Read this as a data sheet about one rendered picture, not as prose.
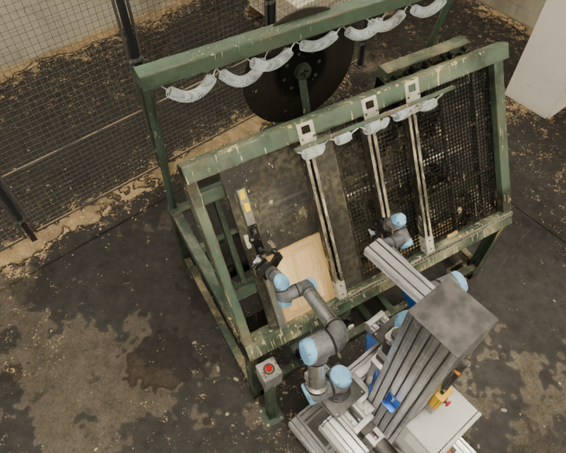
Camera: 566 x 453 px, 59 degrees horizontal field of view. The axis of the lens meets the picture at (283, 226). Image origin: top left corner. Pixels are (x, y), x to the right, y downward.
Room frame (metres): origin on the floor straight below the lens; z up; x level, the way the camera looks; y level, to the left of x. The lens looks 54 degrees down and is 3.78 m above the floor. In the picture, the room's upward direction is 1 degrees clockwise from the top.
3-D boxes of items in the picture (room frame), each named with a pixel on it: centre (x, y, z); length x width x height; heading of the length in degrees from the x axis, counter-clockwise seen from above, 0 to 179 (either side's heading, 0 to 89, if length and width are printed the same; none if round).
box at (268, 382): (1.06, 0.07, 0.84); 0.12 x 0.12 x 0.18; 30
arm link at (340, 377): (0.91, -0.30, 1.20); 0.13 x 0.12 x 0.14; 115
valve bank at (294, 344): (1.34, -0.27, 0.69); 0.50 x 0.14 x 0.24; 120
